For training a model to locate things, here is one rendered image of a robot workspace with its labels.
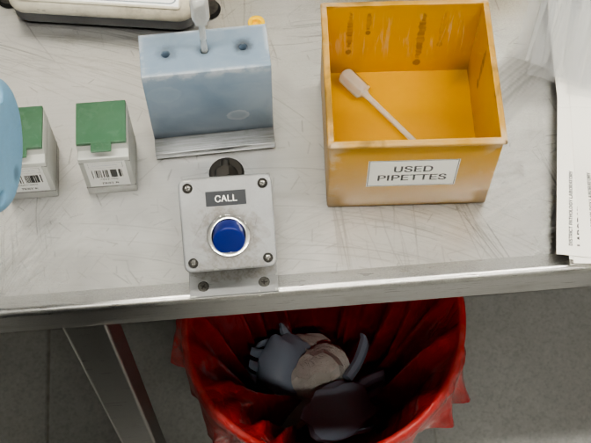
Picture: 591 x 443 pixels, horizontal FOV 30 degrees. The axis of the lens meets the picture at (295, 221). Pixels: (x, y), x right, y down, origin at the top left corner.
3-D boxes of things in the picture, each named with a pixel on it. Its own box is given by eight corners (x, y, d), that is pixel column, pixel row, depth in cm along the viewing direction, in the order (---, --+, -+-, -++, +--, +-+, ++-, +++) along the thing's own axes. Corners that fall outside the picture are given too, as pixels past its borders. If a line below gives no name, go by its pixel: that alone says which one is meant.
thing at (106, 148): (89, 194, 91) (74, 153, 85) (89, 145, 93) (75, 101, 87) (137, 191, 91) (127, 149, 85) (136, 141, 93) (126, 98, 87)
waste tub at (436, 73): (324, 210, 90) (327, 147, 81) (317, 74, 96) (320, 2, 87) (487, 205, 90) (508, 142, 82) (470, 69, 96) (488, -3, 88)
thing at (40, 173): (10, 200, 91) (-11, 159, 85) (11, 150, 93) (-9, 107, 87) (58, 197, 91) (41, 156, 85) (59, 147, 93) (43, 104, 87)
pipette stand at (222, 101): (156, 160, 92) (142, 94, 83) (151, 90, 96) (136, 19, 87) (275, 148, 93) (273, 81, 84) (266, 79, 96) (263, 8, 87)
